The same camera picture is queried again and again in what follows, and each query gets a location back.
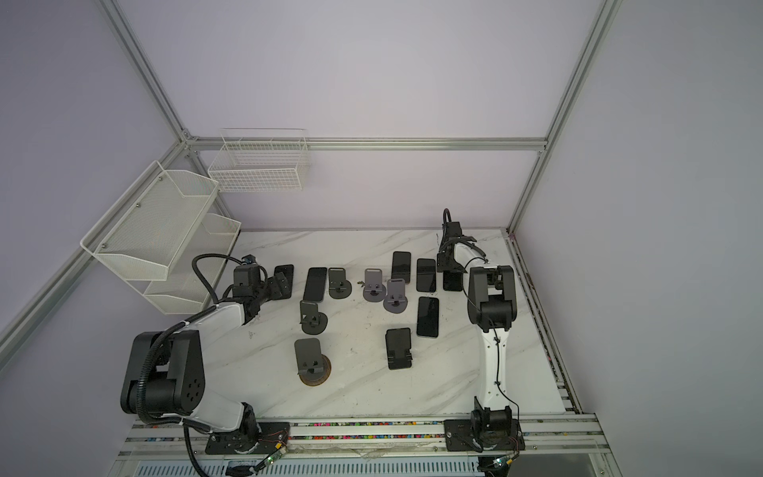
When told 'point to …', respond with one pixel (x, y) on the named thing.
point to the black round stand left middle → (312, 321)
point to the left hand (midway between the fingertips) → (271, 284)
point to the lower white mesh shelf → (181, 293)
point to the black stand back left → (339, 286)
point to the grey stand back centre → (374, 289)
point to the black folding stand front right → (398, 348)
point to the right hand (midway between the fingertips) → (452, 264)
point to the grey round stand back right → (395, 301)
